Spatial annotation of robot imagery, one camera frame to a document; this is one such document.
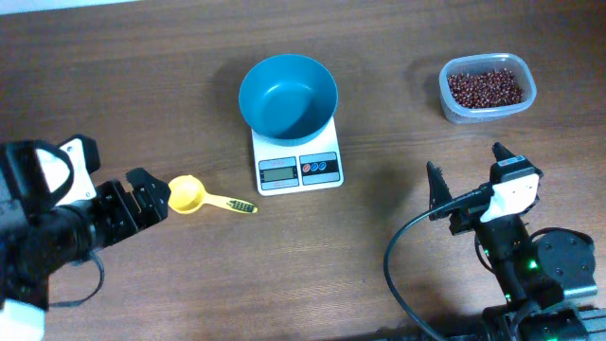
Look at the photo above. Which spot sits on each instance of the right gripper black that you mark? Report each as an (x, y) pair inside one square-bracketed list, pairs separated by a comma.
[(472, 218)]

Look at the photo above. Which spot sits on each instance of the yellow measuring scoop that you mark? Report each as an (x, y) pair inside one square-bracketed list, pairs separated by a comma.
[(188, 195)]

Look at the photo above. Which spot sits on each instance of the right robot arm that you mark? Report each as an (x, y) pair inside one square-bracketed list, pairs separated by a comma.
[(542, 274)]

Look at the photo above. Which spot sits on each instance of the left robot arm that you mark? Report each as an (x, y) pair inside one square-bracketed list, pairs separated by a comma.
[(52, 215)]

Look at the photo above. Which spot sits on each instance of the white digital kitchen scale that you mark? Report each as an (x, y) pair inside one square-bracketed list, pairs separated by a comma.
[(283, 168)]

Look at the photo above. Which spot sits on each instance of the blue plastic bowl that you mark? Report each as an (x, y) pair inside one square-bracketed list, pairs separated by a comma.
[(289, 98)]

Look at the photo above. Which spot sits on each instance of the clear plastic bean container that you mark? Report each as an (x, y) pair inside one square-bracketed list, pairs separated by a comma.
[(479, 64)]

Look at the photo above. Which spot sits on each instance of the red beans pile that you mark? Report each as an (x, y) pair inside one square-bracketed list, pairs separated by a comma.
[(495, 88)]

